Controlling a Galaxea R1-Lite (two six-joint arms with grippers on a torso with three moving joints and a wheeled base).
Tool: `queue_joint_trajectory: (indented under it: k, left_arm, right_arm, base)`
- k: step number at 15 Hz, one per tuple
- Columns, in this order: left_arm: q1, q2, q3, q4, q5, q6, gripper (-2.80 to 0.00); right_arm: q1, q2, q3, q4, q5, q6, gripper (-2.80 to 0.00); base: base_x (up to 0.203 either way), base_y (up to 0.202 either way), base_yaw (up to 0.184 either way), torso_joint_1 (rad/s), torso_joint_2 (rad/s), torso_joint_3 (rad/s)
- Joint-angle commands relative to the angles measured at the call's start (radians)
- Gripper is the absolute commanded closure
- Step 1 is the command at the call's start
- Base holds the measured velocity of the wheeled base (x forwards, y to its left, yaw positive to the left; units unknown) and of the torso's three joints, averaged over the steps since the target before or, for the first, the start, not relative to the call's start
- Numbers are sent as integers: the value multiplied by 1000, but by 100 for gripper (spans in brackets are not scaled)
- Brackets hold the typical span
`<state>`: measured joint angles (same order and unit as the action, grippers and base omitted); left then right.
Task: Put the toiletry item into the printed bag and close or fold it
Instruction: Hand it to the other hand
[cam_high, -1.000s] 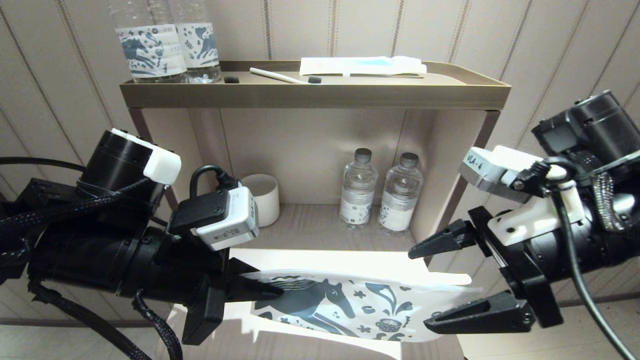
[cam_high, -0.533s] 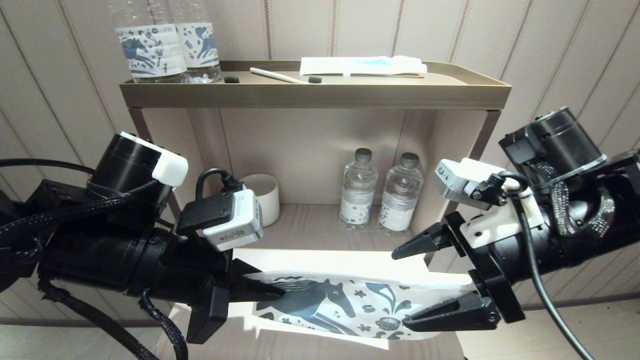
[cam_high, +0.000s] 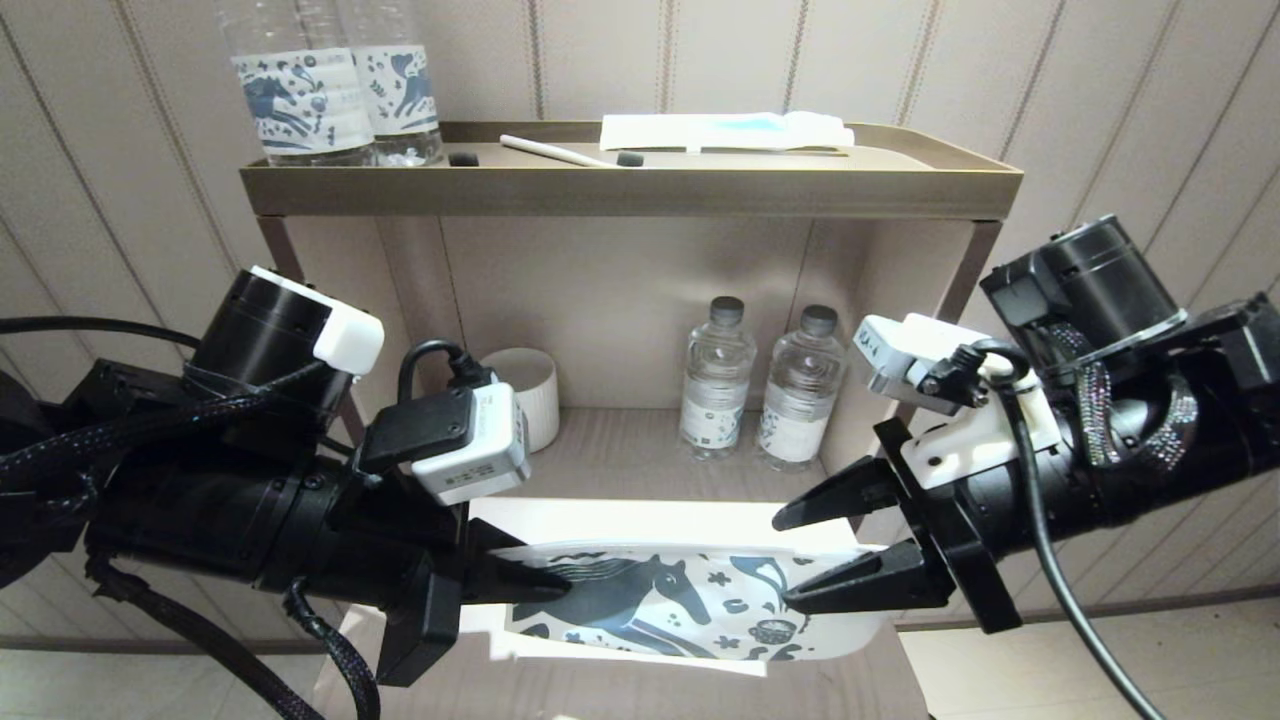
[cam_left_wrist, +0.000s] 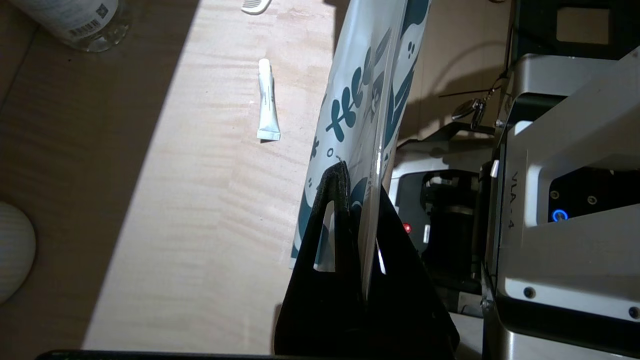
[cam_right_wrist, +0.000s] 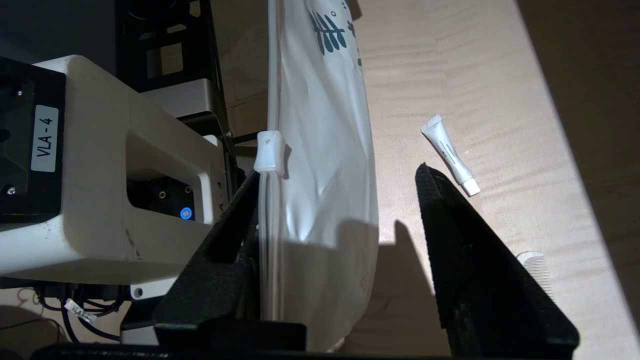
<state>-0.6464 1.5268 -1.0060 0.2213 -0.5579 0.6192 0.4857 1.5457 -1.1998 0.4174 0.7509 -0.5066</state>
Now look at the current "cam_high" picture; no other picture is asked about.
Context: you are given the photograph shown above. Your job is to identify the white bag with horse print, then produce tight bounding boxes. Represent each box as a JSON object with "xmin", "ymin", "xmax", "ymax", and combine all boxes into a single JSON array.
[{"xmin": 490, "ymin": 540, "xmax": 891, "ymax": 673}]

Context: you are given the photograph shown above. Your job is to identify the small clear water bottle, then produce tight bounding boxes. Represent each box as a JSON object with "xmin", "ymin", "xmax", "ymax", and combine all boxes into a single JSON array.
[
  {"xmin": 757, "ymin": 305, "xmax": 846, "ymax": 473},
  {"xmin": 678, "ymin": 296, "xmax": 756, "ymax": 461}
]

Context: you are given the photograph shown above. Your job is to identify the white ribbed ceramic mug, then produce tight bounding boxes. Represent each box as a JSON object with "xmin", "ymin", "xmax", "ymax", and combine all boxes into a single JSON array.
[{"xmin": 480, "ymin": 347, "xmax": 559, "ymax": 453}]

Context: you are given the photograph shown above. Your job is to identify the beige open shelf unit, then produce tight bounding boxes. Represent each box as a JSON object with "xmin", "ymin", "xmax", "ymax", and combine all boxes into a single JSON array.
[{"xmin": 238, "ymin": 120, "xmax": 1024, "ymax": 521}]

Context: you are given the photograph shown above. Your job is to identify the white packet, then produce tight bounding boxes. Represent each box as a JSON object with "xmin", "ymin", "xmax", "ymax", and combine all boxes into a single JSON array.
[{"xmin": 600, "ymin": 110, "xmax": 856, "ymax": 154}]

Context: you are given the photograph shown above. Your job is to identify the white stick toothbrush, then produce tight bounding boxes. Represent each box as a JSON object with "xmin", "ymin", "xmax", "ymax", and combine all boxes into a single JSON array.
[{"xmin": 499, "ymin": 135, "xmax": 621, "ymax": 169}]

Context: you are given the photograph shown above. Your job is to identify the large blue-label water bottle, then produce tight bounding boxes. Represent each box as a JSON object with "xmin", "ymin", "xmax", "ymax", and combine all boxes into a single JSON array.
[
  {"xmin": 335, "ymin": 0, "xmax": 446, "ymax": 167},
  {"xmin": 225, "ymin": 0, "xmax": 379, "ymax": 168}
]

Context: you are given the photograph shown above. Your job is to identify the black braided cable loop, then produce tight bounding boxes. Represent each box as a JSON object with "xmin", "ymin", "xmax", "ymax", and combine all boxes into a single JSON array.
[{"xmin": 85, "ymin": 545, "xmax": 383, "ymax": 720}]

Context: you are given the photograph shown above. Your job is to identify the black right camera cable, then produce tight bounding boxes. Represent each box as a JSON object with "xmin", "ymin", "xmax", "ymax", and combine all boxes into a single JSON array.
[{"xmin": 920, "ymin": 338, "xmax": 1166, "ymax": 720}]

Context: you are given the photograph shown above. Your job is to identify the black camera cable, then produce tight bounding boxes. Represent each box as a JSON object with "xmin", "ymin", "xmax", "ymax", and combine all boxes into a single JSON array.
[
  {"xmin": 920, "ymin": 338, "xmax": 1166, "ymax": 720},
  {"xmin": 398, "ymin": 340, "xmax": 496, "ymax": 401}
]

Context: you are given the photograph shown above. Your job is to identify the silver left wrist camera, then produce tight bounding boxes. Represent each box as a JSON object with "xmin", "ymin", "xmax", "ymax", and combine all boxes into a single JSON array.
[{"xmin": 358, "ymin": 385, "xmax": 533, "ymax": 506}]

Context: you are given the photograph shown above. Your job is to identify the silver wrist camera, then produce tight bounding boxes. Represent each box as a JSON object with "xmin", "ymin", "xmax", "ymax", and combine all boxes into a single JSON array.
[
  {"xmin": 358, "ymin": 385, "xmax": 533, "ymax": 506},
  {"xmin": 858, "ymin": 313, "xmax": 1061, "ymax": 491}
]

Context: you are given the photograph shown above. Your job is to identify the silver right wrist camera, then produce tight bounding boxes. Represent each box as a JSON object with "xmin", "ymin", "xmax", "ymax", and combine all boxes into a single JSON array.
[{"xmin": 858, "ymin": 313, "xmax": 1061, "ymax": 491}]

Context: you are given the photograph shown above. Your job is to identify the black left camera cable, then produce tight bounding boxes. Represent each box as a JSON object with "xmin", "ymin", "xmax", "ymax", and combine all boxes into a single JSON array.
[{"xmin": 398, "ymin": 340, "xmax": 496, "ymax": 401}]

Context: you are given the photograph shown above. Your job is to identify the silvery braided right arm cable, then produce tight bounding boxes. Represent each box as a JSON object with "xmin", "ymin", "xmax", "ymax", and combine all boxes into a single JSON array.
[{"xmin": 1045, "ymin": 320, "xmax": 1201, "ymax": 471}]

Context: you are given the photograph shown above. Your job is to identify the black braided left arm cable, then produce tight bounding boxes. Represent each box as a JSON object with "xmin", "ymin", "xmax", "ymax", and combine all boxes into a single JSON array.
[{"xmin": 0, "ymin": 362, "xmax": 336, "ymax": 481}]

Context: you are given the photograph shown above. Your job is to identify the thin smooth black cable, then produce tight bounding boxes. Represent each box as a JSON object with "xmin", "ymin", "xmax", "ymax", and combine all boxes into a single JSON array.
[{"xmin": 0, "ymin": 317, "xmax": 206, "ymax": 351}]

